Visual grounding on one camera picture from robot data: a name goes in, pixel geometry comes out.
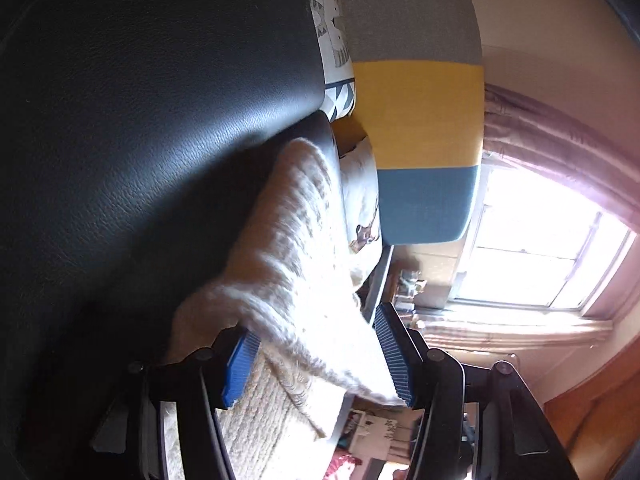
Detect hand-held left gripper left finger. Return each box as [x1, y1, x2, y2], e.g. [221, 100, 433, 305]
[90, 326, 262, 480]

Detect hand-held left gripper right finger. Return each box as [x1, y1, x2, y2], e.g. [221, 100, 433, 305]
[374, 302, 581, 480]

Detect white knitted sweater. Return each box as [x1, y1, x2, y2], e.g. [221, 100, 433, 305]
[160, 137, 417, 480]

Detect pink sheer curtain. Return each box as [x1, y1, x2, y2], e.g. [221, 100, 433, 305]
[415, 305, 617, 357]
[482, 82, 640, 241]

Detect deer print cushion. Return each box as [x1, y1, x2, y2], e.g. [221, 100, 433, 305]
[337, 135, 385, 292]

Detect window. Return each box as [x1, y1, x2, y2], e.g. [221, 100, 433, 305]
[450, 160, 640, 322]

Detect grey yellow teal sofa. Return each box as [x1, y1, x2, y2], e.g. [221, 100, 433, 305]
[327, 0, 486, 322]

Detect black leather ottoman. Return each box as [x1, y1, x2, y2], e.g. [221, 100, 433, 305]
[0, 0, 351, 480]

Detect geometric print cushion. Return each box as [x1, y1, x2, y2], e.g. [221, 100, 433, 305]
[302, 0, 359, 122]

